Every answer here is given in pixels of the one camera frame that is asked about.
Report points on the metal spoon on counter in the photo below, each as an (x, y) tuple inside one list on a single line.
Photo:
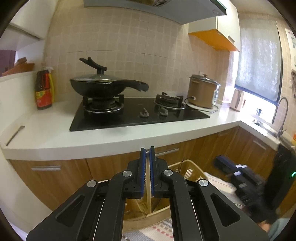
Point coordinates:
[(14, 135)]

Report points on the pink white kettle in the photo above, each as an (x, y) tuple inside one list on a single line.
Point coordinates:
[(237, 100)]

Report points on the orange white wall cabinet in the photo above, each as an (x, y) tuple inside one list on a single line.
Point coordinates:
[(220, 32)]

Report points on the brown rice cooker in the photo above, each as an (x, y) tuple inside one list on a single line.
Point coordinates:
[(203, 91)]

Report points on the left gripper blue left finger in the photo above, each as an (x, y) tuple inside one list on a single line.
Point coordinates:
[(96, 210)]

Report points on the range hood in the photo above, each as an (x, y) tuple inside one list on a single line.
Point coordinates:
[(181, 12)]

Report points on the window roller blind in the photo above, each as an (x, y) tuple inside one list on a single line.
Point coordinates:
[(260, 59)]

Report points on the black wok with lid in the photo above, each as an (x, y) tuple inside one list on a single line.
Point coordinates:
[(101, 85)]

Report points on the dark sauce bottle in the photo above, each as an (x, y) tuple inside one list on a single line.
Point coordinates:
[(43, 90)]

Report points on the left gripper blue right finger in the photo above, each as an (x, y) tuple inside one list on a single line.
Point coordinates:
[(157, 171)]

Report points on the striped woven tablecloth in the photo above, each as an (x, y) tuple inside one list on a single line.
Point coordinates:
[(164, 230)]

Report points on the yellow spray bottle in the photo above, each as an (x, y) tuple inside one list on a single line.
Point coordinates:
[(50, 69)]

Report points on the person's right hand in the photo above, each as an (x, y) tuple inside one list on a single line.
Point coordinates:
[(265, 226)]

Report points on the wooden base cabinets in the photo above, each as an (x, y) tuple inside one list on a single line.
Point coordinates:
[(55, 181)]

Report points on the wooden chopstick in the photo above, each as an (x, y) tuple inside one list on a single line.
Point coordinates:
[(147, 192)]

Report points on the black glass gas stove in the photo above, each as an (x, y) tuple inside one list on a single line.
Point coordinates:
[(130, 112)]

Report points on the tan plastic utensil basket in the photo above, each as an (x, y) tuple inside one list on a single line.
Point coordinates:
[(142, 213)]

